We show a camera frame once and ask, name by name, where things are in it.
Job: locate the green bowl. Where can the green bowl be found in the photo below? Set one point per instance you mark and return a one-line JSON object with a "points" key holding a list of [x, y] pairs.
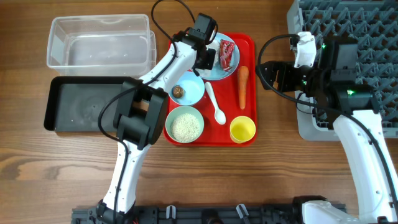
{"points": [[182, 110]]}

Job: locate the brown mushroom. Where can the brown mushroom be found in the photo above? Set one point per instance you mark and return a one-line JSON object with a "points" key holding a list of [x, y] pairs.
{"points": [[178, 91]]}

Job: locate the black plastic tray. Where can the black plastic tray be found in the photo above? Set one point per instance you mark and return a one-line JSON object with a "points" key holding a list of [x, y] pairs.
{"points": [[74, 102]]}

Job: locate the grey dishwasher rack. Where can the grey dishwasher rack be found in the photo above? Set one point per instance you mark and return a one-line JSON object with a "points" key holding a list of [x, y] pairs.
{"points": [[374, 25]]}

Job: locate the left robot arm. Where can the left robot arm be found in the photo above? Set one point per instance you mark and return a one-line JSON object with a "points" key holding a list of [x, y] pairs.
{"points": [[140, 117]]}

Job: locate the clear plastic bin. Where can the clear plastic bin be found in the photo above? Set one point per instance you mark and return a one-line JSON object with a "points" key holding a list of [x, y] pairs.
{"points": [[102, 45]]}

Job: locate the white plastic spoon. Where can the white plastic spoon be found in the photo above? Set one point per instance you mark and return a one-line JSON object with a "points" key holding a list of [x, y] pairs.
{"points": [[220, 117]]}

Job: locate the red snack wrapper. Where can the red snack wrapper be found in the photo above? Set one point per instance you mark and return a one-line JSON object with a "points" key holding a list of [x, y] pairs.
{"points": [[225, 54]]}

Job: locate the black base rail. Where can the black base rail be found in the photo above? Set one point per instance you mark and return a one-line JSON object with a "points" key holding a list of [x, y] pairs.
{"points": [[265, 214]]}

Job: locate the light blue bowl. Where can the light blue bowl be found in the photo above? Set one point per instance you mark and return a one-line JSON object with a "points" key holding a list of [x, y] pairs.
{"points": [[194, 89]]}

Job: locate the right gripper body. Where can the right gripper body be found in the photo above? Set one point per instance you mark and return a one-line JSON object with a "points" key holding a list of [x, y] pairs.
{"points": [[290, 79]]}

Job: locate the white rice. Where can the white rice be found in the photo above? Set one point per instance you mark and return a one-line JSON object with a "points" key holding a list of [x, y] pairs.
{"points": [[185, 128]]}

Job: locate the white tissue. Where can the white tissue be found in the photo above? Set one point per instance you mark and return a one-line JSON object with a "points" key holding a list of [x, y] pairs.
{"points": [[215, 45]]}

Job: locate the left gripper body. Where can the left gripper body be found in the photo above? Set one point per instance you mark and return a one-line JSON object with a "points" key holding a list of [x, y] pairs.
{"points": [[208, 61]]}

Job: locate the light blue plate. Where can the light blue plate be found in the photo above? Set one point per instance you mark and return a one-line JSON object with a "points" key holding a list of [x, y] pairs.
{"points": [[218, 73]]}

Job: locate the yellow cup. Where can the yellow cup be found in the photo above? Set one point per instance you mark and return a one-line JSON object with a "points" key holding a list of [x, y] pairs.
{"points": [[242, 129]]}

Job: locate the red serving tray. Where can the red serving tray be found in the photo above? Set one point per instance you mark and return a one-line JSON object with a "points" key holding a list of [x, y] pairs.
{"points": [[226, 92]]}

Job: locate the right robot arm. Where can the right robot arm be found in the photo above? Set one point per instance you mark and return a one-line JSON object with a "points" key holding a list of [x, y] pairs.
{"points": [[328, 75]]}

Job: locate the orange carrot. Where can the orange carrot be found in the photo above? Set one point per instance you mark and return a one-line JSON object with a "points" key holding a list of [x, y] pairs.
{"points": [[243, 74]]}

